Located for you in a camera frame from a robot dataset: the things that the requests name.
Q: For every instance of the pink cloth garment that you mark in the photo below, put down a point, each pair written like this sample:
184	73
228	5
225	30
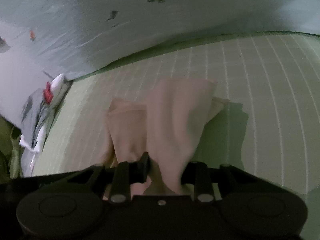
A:
167	124

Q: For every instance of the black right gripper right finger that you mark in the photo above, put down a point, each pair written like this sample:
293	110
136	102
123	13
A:
201	182

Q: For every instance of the olive green fabric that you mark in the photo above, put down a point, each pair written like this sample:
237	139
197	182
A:
11	151

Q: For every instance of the white folded cloth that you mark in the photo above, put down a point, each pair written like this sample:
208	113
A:
59	87

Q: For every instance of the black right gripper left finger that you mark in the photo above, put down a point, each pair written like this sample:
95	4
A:
121	178

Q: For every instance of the grey garment with red cuff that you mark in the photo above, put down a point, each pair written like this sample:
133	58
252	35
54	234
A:
35	113

